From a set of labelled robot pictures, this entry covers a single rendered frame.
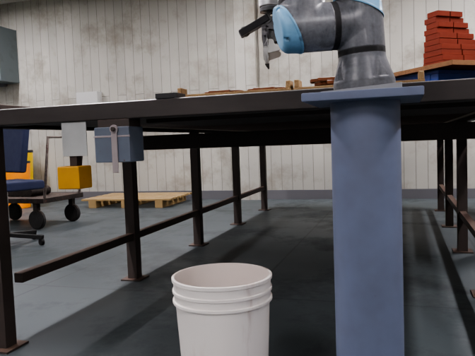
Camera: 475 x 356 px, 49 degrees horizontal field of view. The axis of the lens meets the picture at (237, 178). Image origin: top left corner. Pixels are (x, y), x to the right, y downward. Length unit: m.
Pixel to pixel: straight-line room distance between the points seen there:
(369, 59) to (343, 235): 0.43
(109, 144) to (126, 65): 6.03
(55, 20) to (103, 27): 0.82
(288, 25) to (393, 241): 0.57
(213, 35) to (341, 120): 6.11
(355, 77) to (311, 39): 0.14
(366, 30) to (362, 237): 0.49
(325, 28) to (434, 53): 1.30
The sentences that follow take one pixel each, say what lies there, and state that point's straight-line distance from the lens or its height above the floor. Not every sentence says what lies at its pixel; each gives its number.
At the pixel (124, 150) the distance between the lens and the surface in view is 1.80.
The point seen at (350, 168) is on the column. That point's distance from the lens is 1.28.
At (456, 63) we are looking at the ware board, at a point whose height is 1.02.
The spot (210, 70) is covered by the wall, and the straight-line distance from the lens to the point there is 7.28.
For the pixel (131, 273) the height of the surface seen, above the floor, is 0.04.
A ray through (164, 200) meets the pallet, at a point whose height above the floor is 0.10.
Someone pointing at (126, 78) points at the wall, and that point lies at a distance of 7.80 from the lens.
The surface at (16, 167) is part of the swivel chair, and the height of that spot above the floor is 0.63.
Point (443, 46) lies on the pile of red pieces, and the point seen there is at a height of 1.15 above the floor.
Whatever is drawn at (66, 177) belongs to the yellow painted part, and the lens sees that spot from 1.93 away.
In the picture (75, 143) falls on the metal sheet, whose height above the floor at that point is 0.78.
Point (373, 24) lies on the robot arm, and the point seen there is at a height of 1.03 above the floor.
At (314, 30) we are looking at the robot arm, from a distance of 1.30.
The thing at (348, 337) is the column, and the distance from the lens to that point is 1.38.
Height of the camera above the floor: 0.76
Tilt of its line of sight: 4 degrees down
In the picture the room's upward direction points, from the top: 2 degrees counter-clockwise
